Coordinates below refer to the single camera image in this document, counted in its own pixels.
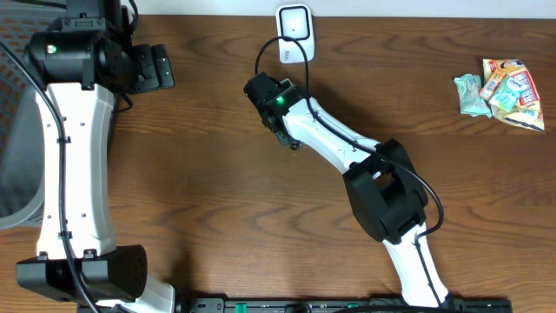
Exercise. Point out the yellow wet wipes pack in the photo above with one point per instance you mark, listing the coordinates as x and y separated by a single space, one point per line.
527 112

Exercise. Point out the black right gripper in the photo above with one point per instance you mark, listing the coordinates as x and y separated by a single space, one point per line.
281 137

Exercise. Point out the orange snack pack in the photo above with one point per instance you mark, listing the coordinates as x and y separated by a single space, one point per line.
492 84

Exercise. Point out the grey plastic mesh basket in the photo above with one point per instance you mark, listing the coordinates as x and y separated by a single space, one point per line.
22 186

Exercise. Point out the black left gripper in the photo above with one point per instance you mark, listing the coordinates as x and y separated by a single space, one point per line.
154 66

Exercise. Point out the green wipes pack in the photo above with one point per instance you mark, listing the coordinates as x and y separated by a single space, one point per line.
468 87

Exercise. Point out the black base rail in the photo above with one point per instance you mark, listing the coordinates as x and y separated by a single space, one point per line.
388 305

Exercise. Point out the teal Kleenex tissue pack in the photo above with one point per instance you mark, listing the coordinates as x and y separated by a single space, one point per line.
507 94

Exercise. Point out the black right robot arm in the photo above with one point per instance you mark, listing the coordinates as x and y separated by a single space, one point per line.
387 197

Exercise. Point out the white barcode scanner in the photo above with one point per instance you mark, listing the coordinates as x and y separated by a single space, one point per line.
295 21

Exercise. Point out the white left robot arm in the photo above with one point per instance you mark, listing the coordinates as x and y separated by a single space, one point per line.
80 67

